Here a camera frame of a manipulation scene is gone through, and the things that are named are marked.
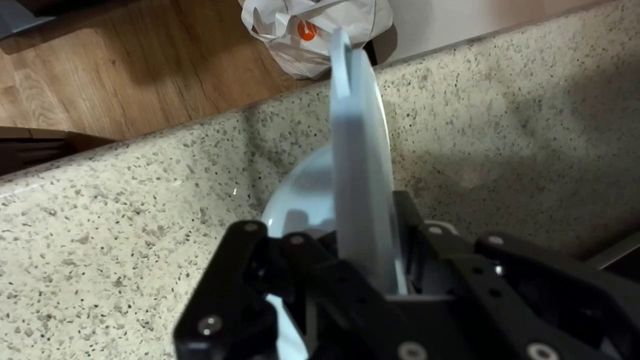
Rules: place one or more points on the white crumpled plastic bag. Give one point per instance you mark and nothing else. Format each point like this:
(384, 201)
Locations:
(286, 33)

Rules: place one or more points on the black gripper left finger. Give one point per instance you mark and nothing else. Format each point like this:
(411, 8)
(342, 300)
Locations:
(253, 300)

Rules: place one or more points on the small light blue bowl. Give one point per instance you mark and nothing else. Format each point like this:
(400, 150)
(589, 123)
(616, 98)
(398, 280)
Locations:
(303, 201)

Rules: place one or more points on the light blue plastic bowl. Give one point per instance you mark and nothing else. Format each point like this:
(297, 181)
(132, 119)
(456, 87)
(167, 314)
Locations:
(361, 167)

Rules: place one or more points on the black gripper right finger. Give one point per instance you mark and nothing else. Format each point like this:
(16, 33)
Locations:
(506, 300)

